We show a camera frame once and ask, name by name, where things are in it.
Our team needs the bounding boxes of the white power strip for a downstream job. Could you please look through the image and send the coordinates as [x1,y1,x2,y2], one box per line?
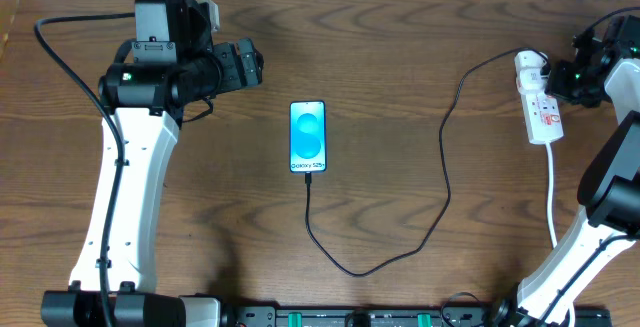
[514,50,564,145]

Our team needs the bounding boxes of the blue Galaxy smartphone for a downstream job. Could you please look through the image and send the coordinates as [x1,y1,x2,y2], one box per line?
[289,100,327,173]

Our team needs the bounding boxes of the black USB charging cable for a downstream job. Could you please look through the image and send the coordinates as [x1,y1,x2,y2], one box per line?
[303,45,551,279]

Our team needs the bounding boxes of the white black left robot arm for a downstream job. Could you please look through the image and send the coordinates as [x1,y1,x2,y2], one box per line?
[41,0,264,326]

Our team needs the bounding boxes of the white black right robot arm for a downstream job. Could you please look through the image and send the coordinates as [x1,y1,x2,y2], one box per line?
[489,7,639,326]

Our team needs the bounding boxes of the black charger plug adapter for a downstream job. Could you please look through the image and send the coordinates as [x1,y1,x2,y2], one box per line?
[540,61,552,78]

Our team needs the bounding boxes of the white power strip cord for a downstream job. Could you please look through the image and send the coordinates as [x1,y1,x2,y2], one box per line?
[544,141,576,327]

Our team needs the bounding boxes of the black mounting rail base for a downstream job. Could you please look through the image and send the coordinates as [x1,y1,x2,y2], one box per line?
[219,305,614,327]

